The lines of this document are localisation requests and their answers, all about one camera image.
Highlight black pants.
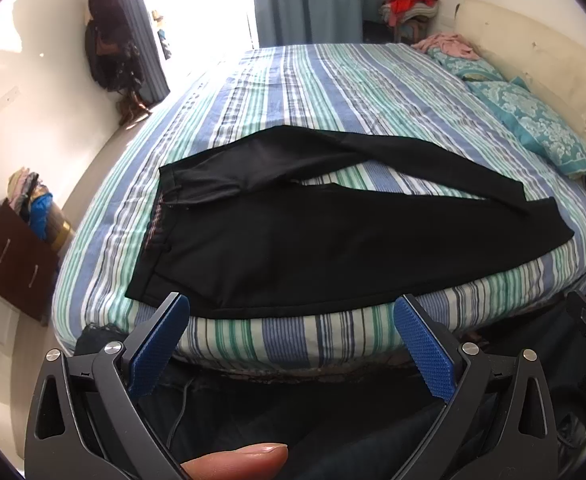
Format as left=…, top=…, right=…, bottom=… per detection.
left=126, top=126, right=574, bottom=320

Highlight person's left hand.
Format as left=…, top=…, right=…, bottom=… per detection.
left=181, top=443, right=289, bottom=480

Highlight dark brown wooden dresser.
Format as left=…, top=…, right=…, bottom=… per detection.
left=0, top=204, right=59, bottom=324

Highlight clothes pile beside dresser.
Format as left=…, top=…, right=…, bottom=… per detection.
left=7, top=168, right=74, bottom=252

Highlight teal patterned pillow front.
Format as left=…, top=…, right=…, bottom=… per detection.
left=466, top=81, right=586, bottom=179

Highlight teal patterned pillow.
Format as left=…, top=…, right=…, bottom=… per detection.
left=427, top=48, right=503, bottom=81
left=466, top=81, right=586, bottom=179

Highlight cream padded headboard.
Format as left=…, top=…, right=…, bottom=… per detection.
left=454, top=0, right=586, bottom=141

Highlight teal patterned pillow back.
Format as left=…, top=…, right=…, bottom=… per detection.
left=427, top=48, right=503, bottom=81

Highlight dark clothes hanging on stand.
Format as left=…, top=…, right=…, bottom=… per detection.
left=85, top=0, right=150, bottom=126

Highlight pink cloth on bed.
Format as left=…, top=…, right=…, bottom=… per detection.
left=412, top=32, right=479, bottom=61

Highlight red clothes pile on stool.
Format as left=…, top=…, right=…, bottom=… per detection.
left=379, top=0, right=439, bottom=44

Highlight blue curtain left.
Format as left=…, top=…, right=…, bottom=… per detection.
left=120, top=0, right=171, bottom=104

